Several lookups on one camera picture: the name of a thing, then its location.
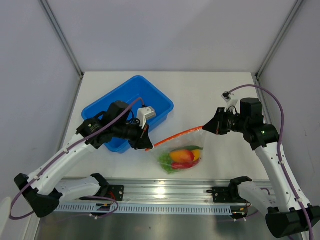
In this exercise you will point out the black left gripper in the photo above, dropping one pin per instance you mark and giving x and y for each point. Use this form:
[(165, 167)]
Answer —
[(142, 140)]

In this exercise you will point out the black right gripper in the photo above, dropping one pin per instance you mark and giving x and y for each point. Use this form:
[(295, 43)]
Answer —
[(216, 125)]

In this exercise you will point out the green grape bunch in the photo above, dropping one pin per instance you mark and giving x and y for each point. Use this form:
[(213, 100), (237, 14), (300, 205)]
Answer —
[(165, 162)]

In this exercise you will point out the yellow orange mango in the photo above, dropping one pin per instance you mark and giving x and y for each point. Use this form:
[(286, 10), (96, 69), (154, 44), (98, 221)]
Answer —
[(197, 153)]

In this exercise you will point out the green chili pepper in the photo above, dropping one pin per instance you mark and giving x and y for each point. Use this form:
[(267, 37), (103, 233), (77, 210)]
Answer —
[(193, 148)]

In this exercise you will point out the clear zip top bag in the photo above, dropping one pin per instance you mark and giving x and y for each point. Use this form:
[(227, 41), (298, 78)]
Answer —
[(193, 136)]

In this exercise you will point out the red chili pepper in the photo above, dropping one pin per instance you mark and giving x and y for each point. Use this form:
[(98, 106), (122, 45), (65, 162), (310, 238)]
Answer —
[(184, 166)]

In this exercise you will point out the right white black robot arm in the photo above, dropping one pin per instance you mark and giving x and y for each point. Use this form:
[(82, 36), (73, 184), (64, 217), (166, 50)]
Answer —
[(290, 212)]

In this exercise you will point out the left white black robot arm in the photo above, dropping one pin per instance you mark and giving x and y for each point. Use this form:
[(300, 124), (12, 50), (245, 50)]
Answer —
[(56, 168)]

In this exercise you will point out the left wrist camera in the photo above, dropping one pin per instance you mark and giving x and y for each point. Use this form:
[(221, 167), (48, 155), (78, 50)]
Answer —
[(144, 114)]

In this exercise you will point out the aluminium mounting rail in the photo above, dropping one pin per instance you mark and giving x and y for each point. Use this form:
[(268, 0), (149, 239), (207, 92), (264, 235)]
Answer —
[(137, 191)]

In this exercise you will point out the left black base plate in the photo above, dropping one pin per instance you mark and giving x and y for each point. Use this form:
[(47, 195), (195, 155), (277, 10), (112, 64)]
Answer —
[(115, 192)]

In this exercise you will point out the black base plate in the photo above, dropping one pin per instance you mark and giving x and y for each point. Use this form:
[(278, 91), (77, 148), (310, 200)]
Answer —
[(115, 192), (225, 195)]

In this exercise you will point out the white slotted cable duct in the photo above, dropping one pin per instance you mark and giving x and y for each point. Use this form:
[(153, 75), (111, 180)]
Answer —
[(134, 208)]

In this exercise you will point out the right aluminium frame post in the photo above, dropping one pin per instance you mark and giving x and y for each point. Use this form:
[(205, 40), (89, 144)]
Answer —
[(280, 36)]

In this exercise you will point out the aluminium frame post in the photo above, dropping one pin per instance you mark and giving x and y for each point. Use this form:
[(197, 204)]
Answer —
[(48, 11), (280, 36)]

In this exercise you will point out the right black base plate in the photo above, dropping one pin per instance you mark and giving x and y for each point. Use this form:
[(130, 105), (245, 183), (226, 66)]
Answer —
[(225, 195)]

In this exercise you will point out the left aluminium frame post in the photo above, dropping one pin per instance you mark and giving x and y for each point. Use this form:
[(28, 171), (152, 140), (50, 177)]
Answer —
[(48, 11)]

